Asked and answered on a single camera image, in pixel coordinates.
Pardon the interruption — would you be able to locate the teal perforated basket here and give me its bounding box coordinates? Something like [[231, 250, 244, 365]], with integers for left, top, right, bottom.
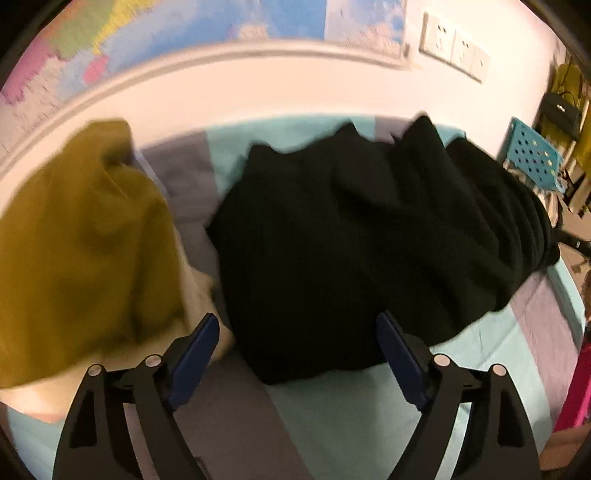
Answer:
[[503, 117, 566, 192]]

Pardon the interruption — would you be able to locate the teal and grey bed sheet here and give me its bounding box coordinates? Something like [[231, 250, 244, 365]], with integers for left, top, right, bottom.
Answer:
[[7, 115, 587, 480]]

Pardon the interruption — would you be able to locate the cream garment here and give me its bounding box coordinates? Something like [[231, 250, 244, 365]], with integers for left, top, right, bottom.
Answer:
[[0, 226, 237, 424]]

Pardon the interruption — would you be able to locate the black handbag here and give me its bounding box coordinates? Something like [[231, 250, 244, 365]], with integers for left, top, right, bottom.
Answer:
[[538, 92, 581, 139]]

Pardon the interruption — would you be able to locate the mustard garment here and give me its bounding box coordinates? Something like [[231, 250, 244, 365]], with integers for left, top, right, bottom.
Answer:
[[0, 119, 190, 391]]

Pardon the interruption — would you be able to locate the black garment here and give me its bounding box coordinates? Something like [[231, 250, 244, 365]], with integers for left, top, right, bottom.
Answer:
[[205, 115, 561, 386]]

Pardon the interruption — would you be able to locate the colourful wall map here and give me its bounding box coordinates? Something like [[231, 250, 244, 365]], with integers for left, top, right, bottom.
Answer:
[[0, 0, 411, 158]]

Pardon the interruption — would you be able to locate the white wall socket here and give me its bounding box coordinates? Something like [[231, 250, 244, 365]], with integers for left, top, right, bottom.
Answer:
[[419, 13, 455, 63], [450, 30, 476, 72]]

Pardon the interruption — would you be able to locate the yellow-green hanging sweater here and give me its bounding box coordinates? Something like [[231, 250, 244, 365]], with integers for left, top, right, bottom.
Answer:
[[549, 62, 591, 162]]

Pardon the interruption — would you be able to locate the person's pink clothing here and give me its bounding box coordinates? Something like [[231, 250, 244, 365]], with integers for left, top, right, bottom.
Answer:
[[551, 332, 591, 435]]

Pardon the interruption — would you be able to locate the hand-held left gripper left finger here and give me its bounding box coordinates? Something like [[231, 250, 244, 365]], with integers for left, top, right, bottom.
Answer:
[[52, 313, 221, 480]]

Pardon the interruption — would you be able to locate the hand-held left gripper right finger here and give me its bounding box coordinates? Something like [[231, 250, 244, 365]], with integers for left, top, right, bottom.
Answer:
[[375, 310, 541, 480]]

